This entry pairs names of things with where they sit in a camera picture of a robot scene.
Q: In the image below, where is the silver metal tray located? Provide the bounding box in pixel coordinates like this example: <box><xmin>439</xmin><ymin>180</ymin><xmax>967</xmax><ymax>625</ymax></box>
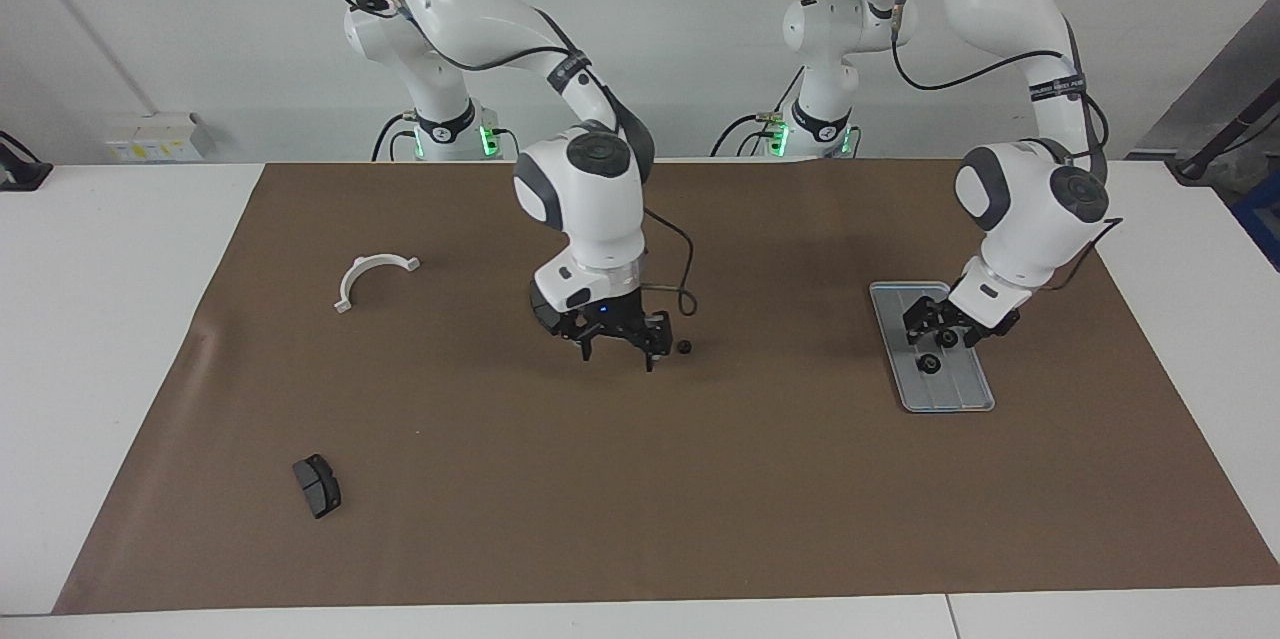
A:
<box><xmin>868</xmin><ymin>280</ymin><xmax>997</xmax><ymax>414</ymax></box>

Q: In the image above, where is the brown table mat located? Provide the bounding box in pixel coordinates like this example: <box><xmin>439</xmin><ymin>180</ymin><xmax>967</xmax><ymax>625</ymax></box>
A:
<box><xmin>52</xmin><ymin>157</ymin><xmax>1280</xmax><ymax>615</ymax></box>

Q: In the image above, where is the blue crate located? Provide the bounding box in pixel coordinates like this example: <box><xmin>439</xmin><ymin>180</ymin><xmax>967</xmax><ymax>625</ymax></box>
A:
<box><xmin>1232</xmin><ymin>169</ymin><xmax>1280</xmax><ymax>270</ymax></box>

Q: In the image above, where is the short dark grey brake pad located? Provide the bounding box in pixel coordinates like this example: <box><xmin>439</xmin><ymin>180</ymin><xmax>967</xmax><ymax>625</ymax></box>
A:
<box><xmin>292</xmin><ymin>454</ymin><xmax>343</xmax><ymax>520</ymax></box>

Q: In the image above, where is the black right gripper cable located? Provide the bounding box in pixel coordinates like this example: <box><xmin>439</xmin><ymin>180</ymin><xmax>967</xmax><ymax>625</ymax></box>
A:
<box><xmin>340</xmin><ymin>0</ymin><xmax>699</xmax><ymax>318</ymax></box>

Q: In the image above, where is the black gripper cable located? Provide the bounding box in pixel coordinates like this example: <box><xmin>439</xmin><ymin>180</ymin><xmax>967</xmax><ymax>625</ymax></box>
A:
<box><xmin>340</xmin><ymin>0</ymin><xmax>699</xmax><ymax>318</ymax></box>
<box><xmin>890</xmin><ymin>0</ymin><xmax>1123</xmax><ymax>295</ymax></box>

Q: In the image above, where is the black left base cable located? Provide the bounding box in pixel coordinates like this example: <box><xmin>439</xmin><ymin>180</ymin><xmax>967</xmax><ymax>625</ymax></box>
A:
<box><xmin>711</xmin><ymin>67</ymin><xmax>806</xmax><ymax>158</ymax></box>

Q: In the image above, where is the black base cable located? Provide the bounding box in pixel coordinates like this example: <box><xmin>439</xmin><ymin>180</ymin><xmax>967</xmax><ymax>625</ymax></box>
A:
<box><xmin>711</xmin><ymin>67</ymin><xmax>806</xmax><ymax>158</ymax></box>
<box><xmin>371</xmin><ymin>112</ymin><xmax>415</xmax><ymax>163</ymax></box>

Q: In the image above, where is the white curved plastic bracket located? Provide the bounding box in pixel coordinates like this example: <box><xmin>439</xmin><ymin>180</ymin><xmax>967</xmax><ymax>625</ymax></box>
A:
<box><xmin>334</xmin><ymin>254</ymin><xmax>422</xmax><ymax>315</ymax></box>

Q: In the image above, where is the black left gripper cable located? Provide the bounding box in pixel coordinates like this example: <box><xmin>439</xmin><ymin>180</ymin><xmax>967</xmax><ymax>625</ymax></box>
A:
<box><xmin>890</xmin><ymin>0</ymin><xmax>1123</xmax><ymax>295</ymax></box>

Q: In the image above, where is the black right base cable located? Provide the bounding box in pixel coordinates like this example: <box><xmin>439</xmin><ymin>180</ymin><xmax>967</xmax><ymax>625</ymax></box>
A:
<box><xmin>371</xmin><ymin>112</ymin><xmax>415</xmax><ymax>163</ymax></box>

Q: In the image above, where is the dark grey metal frame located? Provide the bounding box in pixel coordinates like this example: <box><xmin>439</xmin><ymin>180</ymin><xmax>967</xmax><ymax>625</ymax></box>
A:
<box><xmin>1130</xmin><ymin>0</ymin><xmax>1280</xmax><ymax>195</ymax></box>

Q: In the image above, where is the white wall outlet box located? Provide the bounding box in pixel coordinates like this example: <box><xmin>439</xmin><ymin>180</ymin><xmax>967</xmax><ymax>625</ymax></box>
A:
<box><xmin>105</xmin><ymin>112</ymin><xmax>214</xmax><ymax>163</ymax></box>

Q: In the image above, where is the black clamp mount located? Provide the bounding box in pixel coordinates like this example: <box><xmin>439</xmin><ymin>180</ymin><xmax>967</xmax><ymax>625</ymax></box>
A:
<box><xmin>0</xmin><ymin>131</ymin><xmax>53</xmax><ymax>192</ymax></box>

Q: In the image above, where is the white wall conduit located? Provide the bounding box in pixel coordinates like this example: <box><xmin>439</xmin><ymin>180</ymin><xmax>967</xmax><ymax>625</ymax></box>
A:
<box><xmin>18</xmin><ymin>0</ymin><xmax>159</xmax><ymax>117</ymax></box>

